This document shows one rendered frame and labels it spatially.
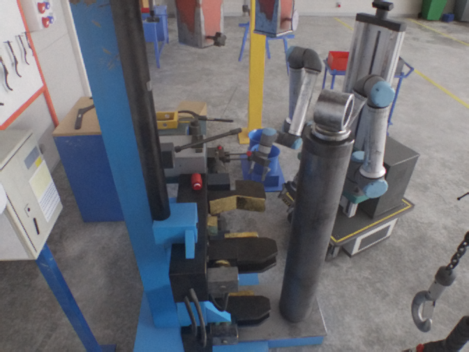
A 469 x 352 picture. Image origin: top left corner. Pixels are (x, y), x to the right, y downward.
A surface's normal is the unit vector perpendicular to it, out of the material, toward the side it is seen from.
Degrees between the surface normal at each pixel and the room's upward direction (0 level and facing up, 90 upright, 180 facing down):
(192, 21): 90
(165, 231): 90
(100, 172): 90
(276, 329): 0
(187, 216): 0
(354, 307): 0
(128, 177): 90
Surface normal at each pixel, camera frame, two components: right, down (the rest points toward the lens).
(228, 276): 0.00, -0.81
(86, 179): 0.07, 0.59
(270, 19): -0.66, 0.44
